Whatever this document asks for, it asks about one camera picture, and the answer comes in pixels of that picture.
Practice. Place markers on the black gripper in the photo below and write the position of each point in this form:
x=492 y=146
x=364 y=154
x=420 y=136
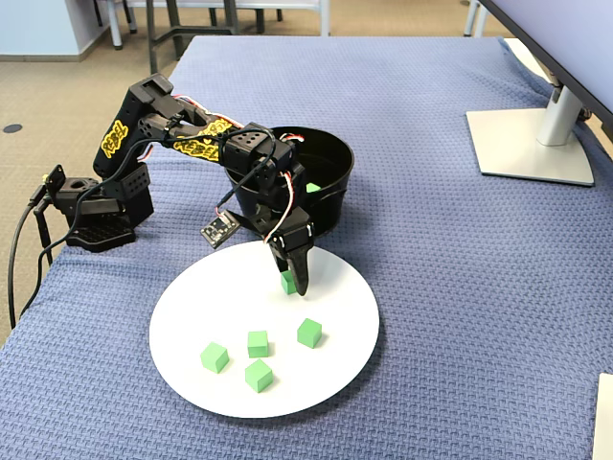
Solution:
x=296 y=238

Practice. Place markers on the green cube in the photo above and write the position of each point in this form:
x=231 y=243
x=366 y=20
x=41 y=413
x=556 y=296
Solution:
x=312 y=188
x=286 y=285
x=258 y=343
x=214 y=357
x=259 y=375
x=309 y=333

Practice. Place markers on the white round plate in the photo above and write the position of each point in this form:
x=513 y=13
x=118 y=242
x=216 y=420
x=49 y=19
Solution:
x=335 y=345

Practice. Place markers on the black metal bucket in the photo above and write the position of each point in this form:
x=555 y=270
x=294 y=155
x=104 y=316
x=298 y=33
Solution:
x=330 y=211

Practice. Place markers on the blue woven tablecloth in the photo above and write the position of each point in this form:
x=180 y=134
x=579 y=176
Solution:
x=431 y=287

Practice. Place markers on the monitor with silver stand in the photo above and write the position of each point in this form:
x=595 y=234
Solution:
x=527 y=148

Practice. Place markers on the dark brown chair legs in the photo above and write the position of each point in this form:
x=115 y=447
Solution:
x=132 y=21

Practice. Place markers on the white table leg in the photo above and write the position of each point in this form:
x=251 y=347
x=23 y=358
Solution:
x=116 y=26

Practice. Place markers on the white desk leg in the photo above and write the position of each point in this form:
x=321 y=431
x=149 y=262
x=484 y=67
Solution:
x=468 y=24

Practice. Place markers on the black floor outlet disc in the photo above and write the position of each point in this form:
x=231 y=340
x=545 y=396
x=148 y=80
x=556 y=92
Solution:
x=12 y=128

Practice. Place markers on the white flat object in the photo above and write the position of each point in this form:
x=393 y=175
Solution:
x=604 y=421

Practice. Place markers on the small camera circuit board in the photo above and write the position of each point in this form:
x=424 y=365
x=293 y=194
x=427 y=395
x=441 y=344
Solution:
x=218 y=231

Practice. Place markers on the white grey furniture frame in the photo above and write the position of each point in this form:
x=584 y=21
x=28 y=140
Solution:
x=324 y=21

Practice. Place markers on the dark grey metal stool frame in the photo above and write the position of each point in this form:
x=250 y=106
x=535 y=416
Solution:
x=151 y=45

